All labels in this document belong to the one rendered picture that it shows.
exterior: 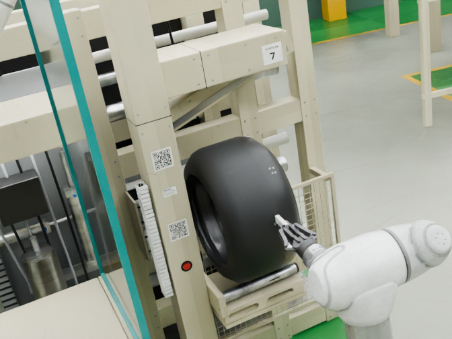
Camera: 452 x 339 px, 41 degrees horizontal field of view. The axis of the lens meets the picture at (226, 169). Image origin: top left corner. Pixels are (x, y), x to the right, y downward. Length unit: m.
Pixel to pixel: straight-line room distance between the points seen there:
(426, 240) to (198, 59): 1.33
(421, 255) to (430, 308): 2.39
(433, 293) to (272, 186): 1.87
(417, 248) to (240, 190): 0.95
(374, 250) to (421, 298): 2.50
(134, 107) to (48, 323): 0.74
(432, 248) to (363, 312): 0.20
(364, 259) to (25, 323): 1.05
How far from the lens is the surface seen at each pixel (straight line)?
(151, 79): 2.08
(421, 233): 1.37
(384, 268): 1.34
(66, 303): 1.96
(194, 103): 2.59
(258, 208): 2.19
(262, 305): 2.48
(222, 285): 2.67
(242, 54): 2.48
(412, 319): 3.68
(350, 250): 1.34
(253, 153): 2.28
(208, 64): 2.43
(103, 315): 1.85
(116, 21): 2.02
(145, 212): 2.22
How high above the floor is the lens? 2.30
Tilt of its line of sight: 24 degrees down
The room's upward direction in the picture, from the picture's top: 10 degrees counter-clockwise
